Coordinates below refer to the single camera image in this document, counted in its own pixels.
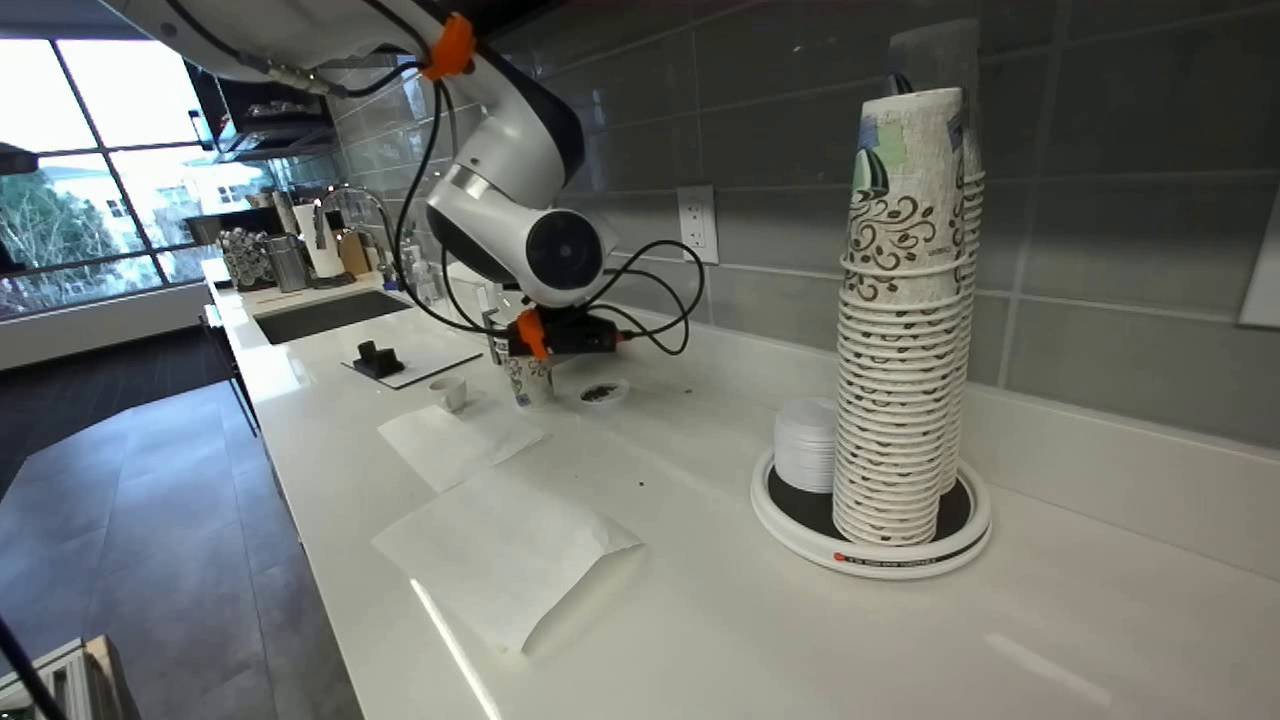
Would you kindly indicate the white paper napkin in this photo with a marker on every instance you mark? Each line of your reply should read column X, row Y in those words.
column 504, row 563
column 446, row 444

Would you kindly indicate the white wall outlet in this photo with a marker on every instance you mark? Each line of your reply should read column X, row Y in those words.
column 697, row 214

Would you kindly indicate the brown bottle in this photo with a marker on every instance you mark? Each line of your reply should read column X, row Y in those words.
column 354, row 257

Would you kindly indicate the glass storage jar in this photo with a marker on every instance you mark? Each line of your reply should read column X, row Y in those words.
column 246, row 261

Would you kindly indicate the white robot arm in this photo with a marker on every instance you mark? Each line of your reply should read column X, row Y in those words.
column 504, row 162

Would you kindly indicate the large window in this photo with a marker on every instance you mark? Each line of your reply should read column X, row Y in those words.
column 66, row 226

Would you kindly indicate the white silver kettle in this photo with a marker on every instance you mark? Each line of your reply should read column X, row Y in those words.
column 317, row 242

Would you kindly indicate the tall patterned paper cup stack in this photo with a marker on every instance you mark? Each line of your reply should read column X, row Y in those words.
column 901, row 403

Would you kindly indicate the short stack white cups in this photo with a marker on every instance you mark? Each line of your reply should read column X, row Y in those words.
column 806, row 444

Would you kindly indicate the metal canister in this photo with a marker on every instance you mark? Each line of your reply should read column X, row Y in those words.
column 291, row 266

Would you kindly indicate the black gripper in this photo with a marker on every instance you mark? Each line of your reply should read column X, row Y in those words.
column 580, row 334

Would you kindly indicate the round white cup tray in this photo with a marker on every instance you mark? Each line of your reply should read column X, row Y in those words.
column 904, row 563

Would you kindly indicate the wrist camera orange mount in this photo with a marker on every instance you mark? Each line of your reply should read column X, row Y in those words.
column 535, row 334

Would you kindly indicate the sleeved paper cup stack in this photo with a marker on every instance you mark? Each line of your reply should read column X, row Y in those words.
column 972, row 242

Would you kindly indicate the grey slatted frame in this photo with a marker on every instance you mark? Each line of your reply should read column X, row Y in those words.
column 87, row 683

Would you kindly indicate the dark recessed sink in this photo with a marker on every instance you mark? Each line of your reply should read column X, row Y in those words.
column 326, row 316

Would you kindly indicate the white wall plate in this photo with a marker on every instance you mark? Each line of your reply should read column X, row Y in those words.
column 1265, row 266

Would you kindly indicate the white board dark edge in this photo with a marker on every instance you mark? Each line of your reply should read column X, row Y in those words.
column 435, row 350

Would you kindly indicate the small black object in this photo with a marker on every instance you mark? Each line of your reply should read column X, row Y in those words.
column 378, row 360

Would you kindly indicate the dark overhead fixture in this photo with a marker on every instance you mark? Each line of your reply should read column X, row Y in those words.
column 272, row 123

